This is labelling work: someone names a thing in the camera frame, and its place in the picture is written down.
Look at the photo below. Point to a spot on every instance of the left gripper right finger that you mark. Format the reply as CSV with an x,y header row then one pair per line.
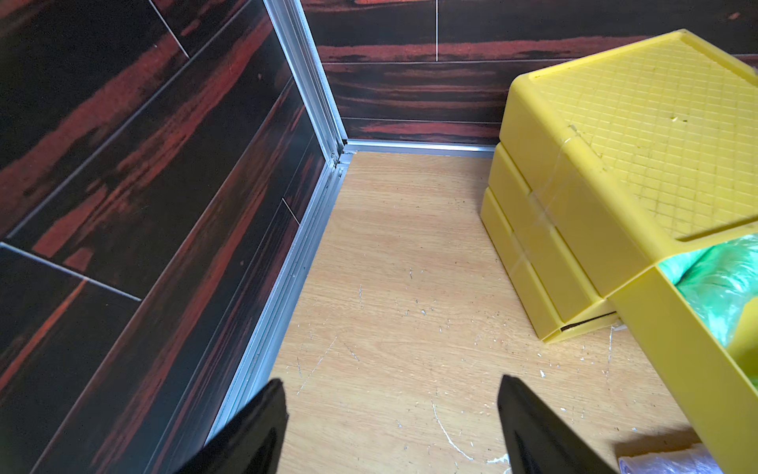
x,y
537,440

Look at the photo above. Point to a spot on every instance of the purple roll upper back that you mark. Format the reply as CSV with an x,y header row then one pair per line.
x,y
694,460

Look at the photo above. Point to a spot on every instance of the yellow drawer cabinet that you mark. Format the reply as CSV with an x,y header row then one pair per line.
x,y
613,163

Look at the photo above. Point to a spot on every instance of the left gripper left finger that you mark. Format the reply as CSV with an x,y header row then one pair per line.
x,y
251,442

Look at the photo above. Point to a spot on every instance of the yellow top drawer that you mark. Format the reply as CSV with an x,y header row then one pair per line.
x,y
715,386

